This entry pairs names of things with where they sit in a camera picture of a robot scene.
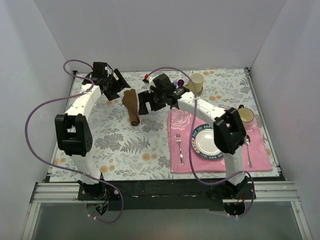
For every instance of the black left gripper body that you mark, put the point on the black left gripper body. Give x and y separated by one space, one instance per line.
114 85

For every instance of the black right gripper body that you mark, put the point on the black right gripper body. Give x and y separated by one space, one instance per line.
151 99

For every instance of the brown cloth napkin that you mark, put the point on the brown cloth napkin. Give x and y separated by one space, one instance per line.
130 101

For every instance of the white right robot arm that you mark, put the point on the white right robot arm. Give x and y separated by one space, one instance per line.
228 130

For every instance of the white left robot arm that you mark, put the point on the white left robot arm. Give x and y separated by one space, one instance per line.
73 133

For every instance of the purple plastic spoon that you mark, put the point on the purple plastic spoon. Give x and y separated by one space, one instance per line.
180 83

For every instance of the speckled round coaster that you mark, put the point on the speckled round coaster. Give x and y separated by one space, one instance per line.
198 90

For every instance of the pale yellow cup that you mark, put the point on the pale yellow cup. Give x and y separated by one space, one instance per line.
196 79

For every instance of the silver metal fork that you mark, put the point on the silver metal fork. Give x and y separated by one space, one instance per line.
179 141

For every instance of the white plate green rim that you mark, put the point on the white plate green rim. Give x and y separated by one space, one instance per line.
203 143

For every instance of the cream mug dark rim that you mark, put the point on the cream mug dark rim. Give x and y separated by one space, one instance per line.
247 117

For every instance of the silver metal spoon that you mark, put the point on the silver metal spoon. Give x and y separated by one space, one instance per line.
247 143

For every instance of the pink floral placemat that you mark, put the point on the pink floral placemat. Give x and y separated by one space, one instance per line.
181 121

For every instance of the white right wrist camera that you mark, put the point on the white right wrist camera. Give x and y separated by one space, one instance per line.
150 83

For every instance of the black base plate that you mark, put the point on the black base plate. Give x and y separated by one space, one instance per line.
164 194

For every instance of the aluminium front rail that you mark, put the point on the aluminium front rail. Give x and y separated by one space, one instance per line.
265 191

